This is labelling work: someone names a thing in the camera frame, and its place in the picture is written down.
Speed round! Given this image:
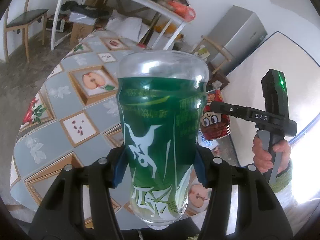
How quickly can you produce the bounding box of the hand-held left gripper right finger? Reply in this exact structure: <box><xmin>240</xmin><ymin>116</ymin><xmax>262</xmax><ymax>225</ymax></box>
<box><xmin>194</xmin><ymin>144</ymin><xmax>293</xmax><ymax>240</ymax></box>

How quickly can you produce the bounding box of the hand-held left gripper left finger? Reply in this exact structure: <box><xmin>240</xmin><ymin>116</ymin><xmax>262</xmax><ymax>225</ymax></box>
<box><xmin>28</xmin><ymin>148</ymin><xmax>130</xmax><ymax>240</ymax></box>

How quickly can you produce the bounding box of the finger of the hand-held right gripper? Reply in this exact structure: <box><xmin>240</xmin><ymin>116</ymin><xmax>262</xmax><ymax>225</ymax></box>
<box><xmin>209</xmin><ymin>101</ymin><xmax>256</xmax><ymax>123</ymax></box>

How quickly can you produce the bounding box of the red cartoon can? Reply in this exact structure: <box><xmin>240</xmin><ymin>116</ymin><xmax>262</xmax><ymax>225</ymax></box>
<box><xmin>200</xmin><ymin>89</ymin><xmax>231</xmax><ymax>140</ymax></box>

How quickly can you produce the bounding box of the green label plastic bottle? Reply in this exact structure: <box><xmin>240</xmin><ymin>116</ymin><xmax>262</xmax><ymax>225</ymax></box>
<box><xmin>116</xmin><ymin>50</ymin><xmax>209</xmax><ymax>230</ymax></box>

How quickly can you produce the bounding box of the person's right forearm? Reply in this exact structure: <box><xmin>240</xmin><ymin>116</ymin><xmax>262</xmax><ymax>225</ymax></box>
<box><xmin>269</xmin><ymin>160</ymin><xmax>293</xmax><ymax>193</ymax></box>

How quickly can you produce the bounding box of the person's right hand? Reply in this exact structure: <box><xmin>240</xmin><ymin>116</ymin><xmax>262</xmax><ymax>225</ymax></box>
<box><xmin>252</xmin><ymin>134</ymin><xmax>292</xmax><ymax>175</ymax></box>

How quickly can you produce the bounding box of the dark wooden stool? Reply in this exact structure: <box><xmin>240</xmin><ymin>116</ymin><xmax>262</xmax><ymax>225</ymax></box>
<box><xmin>207</xmin><ymin>62</ymin><xmax>230</xmax><ymax>90</ymax></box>

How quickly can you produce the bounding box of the wooden chair black seat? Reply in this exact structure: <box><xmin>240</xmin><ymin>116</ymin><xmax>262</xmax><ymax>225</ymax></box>
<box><xmin>192</xmin><ymin>35</ymin><xmax>237</xmax><ymax>67</ymax></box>
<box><xmin>4</xmin><ymin>0</ymin><xmax>49</xmax><ymax>63</ymax></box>

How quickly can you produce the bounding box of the white green package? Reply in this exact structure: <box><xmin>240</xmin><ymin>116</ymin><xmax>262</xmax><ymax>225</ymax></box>
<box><xmin>197</xmin><ymin>45</ymin><xmax>212</xmax><ymax>60</ymax></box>

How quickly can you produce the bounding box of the silver refrigerator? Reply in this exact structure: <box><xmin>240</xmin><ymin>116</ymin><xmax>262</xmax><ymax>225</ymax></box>
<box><xmin>207</xmin><ymin>5</ymin><xmax>268</xmax><ymax>73</ymax></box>

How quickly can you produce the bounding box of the fruit print tablecloth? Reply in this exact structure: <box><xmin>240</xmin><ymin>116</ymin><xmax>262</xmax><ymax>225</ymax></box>
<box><xmin>9</xmin><ymin>29</ymin><xmax>240</xmax><ymax>227</ymax></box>

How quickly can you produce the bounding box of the yellow plastic bag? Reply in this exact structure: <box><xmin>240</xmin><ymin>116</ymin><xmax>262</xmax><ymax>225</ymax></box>
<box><xmin>154</xmin><ymin>21</ymin><xmax>178</xmax><ymax>34</ymax></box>

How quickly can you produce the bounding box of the red plastic bag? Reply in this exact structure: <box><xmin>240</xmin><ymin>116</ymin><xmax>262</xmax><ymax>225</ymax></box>
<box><xmin>168</xmin><ymin>1</ymin><xmax>196</xmax><ymax>22</ymax></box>

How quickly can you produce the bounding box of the white plastic bag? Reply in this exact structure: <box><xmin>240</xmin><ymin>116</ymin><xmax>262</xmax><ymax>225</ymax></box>
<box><xmin>106</xmin><ymin>10</ymin><xmax>150</xmax><ymax>39</ymax></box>

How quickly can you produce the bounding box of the cardboard box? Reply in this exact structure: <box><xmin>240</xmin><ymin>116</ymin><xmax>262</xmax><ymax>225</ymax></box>
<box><xmin>69</xmin><ymin>21</ymin><xmax>97</xmax><ymax>46</ymax></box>

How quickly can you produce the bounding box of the small black appliance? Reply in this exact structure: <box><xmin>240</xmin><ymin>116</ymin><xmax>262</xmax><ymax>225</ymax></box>
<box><xmin>46</xmin><ymin>15</ymin><xmax>67</xmax><ymax>33</ymax></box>

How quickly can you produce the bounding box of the white long table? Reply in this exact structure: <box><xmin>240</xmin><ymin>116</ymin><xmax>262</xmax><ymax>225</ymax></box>
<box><xmin>51</xmin><ymin>0</ymin><xmax>188</xmax><ymax>51</ymax></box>

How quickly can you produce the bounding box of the black bag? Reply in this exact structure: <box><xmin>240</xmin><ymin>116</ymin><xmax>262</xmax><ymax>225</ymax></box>
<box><xmin>61</xmin><ymin>1</ymin><xmax>105</xmax><ymax>18</ymax></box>

